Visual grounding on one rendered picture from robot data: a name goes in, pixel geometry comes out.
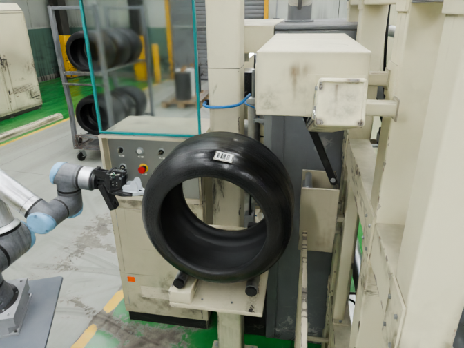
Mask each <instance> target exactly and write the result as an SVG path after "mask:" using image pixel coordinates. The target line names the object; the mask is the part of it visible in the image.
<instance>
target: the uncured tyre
mask: <svg viewBox="0 0 464 348"><path fill-rule="evenodd" d="M216 151H221V152H225V153H230V154H234V156H233V160H232V162H231V163H229V162H223V161H220V160H216V159H214V156H215V153H216ZM198 177H213V178H218V179H221V180H226V181H228V182H230V183H233V184H235V185H237V186H239V187H240V188H241V189H243V190H245V191H246V192H247V193H248V194H249V195H250V196H251V197H252V198H253V199H254V200H255V201H256V202H257V204H258V206H259V207H260V209H261V210H262V213H263V215H264V218H263V219H262V220H261V221H259V222H258V223H257V224H255V225H253V226H251V227H249V228H247V229H243V230H239V231H225V230H221V229H217V228H214V227H212V226H209V225H207V224H206V223H204V222H203V221H201V220H200V219H199V218H198V217H197V216H196V215H195V214H194V213H193V212H192V211H191V210H190V208H189V206H188V204H187V203H186V200H185V198H184V194H183V188H182V182H184V181H187V180H190V179H193V178H198ZM294 204H295V197H294V190H293V184H292V182H291V178H290V177H289V174H288V172H287V170H286V168H285V167H284V165H283V164H282V162H281V161H280V160H279V159H278V157H277V156H276V155H275V154H274V153H273V152H272V151H271V150H270V149H268V148H267V147H266V146H265V145H264V144H262V143H260V142H259V141H257V140H255V139H253V138H251V137H248V136H246V135H242V134H239V133H233V132H227V131H215V132H208V133H202V134H199V135H195V136H193V137H190V138H188V139H186V140H185V141H183V142H182V143H180V144H179V145H177V146H176V147H175V148H174V149H173V150H172V151H171V152H170V153H169V154H168V155H167V156H166V157H165V159H164V160H163V161H162V162H161V163H160V164H159V165H158V166H157V167H156V169H155V170H154V173H153V174H152V175H151V178H150V179H149V180H148V181H147V183H146V186H145V189H144V194H143V198H142V220H143V224H144V228H145V231H146V234H147V236H148V238H149V240H150V241H151V243H152V245H153V246H154V247H155V249H156V250H157V252H158V253H159V254H160V255H161V256H162V257H163V258H164V259H165V260H166V261H167V262H168V263H169V264H171V265H172V266H173V267H175V268H176V269H178V270H179V271H181V272H182V273H185V274H186V275H188V276H191V277H193V278H196V279H198V280H203V281H206V282H213V283H220V284H230V283H237V282H244V281H247V280H250V279H253V278H255V277H258V276H260V275H261V274H263V273H264V272H266V271H268V270H269V269H270V268H271V267H272V266H273V265H274V264H275V263H276V262H277V261H278V260H279V259H280V257H281V256H282V254H283V253H284V251H285V250H286V248H287V246H288V244H289V241H290V239H291V234H292V231H293V216H294Z"/></svg>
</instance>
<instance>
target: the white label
mask: <svg viewBox="0 0 464 348"><path fill-rule="evenodd" d="M233 156H234V154H230V153H225V152H221V151H216V153H215V156H214V159H215V160H220V161H223V162H229V163H231V162H232V160H233Z"/></svg>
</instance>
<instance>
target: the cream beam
mask: <svg viewBox="0 0 464 348"><path fill-rule="evenodd" d="M370 64H371V51H369V50H368V49H366V48H365V47H364V46H362V45H360V44H359V43H358V42H357V41H355V40H353V39H352V38H351V37H349V36H348V35H346V34H345V33H336V34H276V35H274V36H273V37H272V38H271V39H270V40H269V41H268V42H267V43H265V45H263V47H261V49H259V50H258V51H257V55H256V64H255V109H256V112H255V113H256V115H281V116H303V117H311V116H312V108H313V106H314V101H315V99H314V94H315V86H316V85H318V81H319V79H320V78H361V79H367V81H369V70H370Z"/></svg>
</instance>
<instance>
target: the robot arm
mask: <svg viewBox="0 0 464 348"><path fill-rule="evenodd" d="M119 169H122V170H119ZM112 171H113V172H112ZM49 178H50V182H51V183H52V184H56V185H57V197H56V198H54V199H53V200H51V201H49V202H47V201H45V200H44V199H43V198H41V197H39V196H37V195H36V194H34V193H33V192H32V191H30V190H29V189H28V188H26V187H25V186H24V185H22V184H21V183H19V182H18V181H16V180H15V179H14V178H13V177H11V176H10V175H8V174H7V173H6V172H4V171H3V170H1V169H0V310H1V309H3V308H4V307H5V306H6V305H7V304H8V303H9V302H10V301H11V300H12V298H13V295H14V292H13V290H12V287H11V286H10V285H9V284H8V283H7V282H6V281H5V280H4V279H3V275H2V272H3V271H4V270H5V269H7V268H8V267H9V266H10V265H11V264H12V263H14V262H15V261H16V260H18V259H19V258H20V257H21V256H22V255H23V254H25V253H27V252H28V251H29V250H30V249H31V248H32V247H33V245H34V244H35V240H36V237H35V233H38V234H46V233H48V232H50V231H51V230H53V229H55V227H56V226H57V225H59V224H60V223H61V222H63V221H64V220H65V219H66V218H75V217H77V216H78V215H80V214H81V212H82V211H83V205H84V203H83V201H82V193H81V190H82V189H85V190H89V191H93V190H94V189H99V191H100V193H101V194H102V196H103V198H104V200H105V202H106V204H107V206H108V208H109V210H110V211H112V210H115V209H116V208H117V207H118V206H119V202H118V201H117V198H116V197H115V196H116V195H117V196H121V197H132V196H138V195H143V194H144V189H145V188H143V187H142V183H141V180H140V179H139V178H138V177H136V178H135V179H134V180H133V181H127V182H126V180H127V179H128V174H127V169H125V168H117V167H114V168H111V169H110V170H106V169H102V168H101V167H100V166H97V168H93V167H89V166H82V165H78V164H70V163H68V162H57V163H56V164H55V165H54V166H53V167H52V168H51V170H50V175H49ZM9 206H11V207H12V208H13V209H15V210H16V211H18V212H19V213H20V214H22V215H23V216H24V217H25V218H26V219H27V220H26V222H27V223H25V222H24V221H21V220H20V219H19V218H17V217H13V214H12V212H11V210H10V207H9Z"/></svg>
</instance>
